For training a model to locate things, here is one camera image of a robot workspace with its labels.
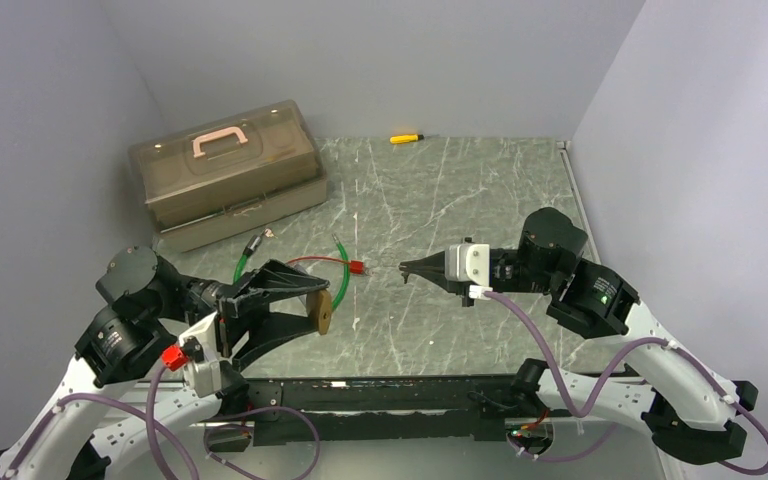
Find green cable lock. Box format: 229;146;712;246
231;227;352;311

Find brown translucent toolbox pink handle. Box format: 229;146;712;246
128;100;328;252

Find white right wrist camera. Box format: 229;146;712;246
444;243;492;300

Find yellow handled screwdriver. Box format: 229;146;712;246
389;134;425;145

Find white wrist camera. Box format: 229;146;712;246
160;312;232;398
444;243;492;300

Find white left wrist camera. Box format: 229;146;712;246
160;312;232;398

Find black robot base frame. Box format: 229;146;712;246
213;374;555;453

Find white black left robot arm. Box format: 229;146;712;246
0;246;331;479

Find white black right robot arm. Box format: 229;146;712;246
227;207;758;466

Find red cable padlock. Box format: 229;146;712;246
286;255;367;275

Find brass padlock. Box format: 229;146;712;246
305;289;333;336

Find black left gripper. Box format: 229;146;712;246
150;258;329;369

